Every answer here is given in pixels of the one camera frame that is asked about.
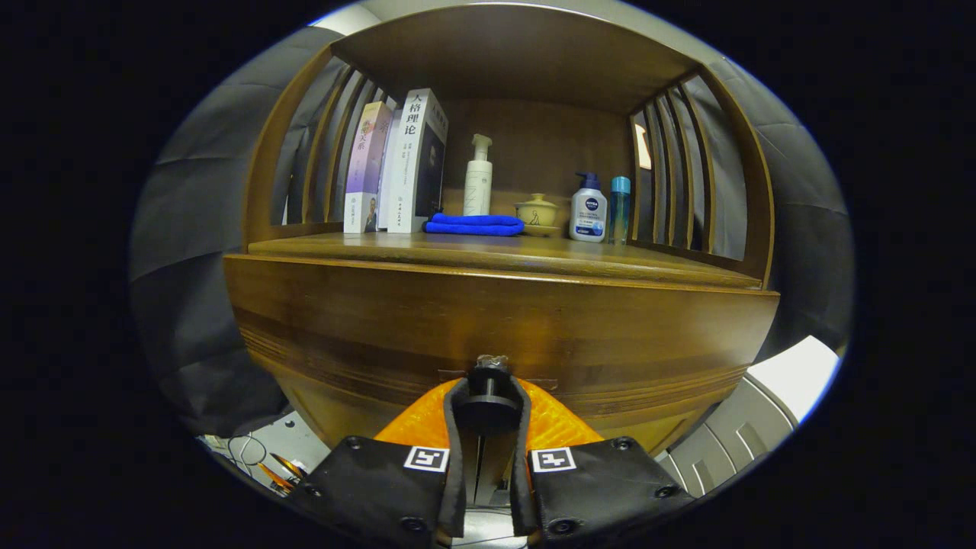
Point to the purple book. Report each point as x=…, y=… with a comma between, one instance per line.
x=364, y=168

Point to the orange striped object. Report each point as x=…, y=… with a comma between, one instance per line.
x=286, y=467

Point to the brown wooden drawer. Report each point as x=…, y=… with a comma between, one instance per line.
x=381, y=328

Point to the grey ribbed unit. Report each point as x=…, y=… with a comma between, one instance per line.
x=724, y=442

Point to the teal bottle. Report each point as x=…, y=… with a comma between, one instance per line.
x=619, y=210

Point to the yellow lidded teacup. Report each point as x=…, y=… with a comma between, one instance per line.
x=537, y=212

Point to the thick white and black book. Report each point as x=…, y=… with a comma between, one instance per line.
x=412, y=168

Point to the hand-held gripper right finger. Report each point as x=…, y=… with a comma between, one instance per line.
x=602, y=488

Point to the brown wooden cabinet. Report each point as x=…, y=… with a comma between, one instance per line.
x=534, y=145

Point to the brown wooden countertop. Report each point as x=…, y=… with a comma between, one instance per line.
x=496, y=252

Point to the folded blue cloth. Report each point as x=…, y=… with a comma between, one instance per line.
x=473, y=225

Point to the white flat panel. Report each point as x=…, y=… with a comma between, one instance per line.
x=801, y=374

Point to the tall white pump bottle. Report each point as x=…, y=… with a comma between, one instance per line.
x=477, y=187

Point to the white bottle with blue pump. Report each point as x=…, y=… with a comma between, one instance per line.
x=588, y=213

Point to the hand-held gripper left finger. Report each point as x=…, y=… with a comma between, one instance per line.
x=381, y=488

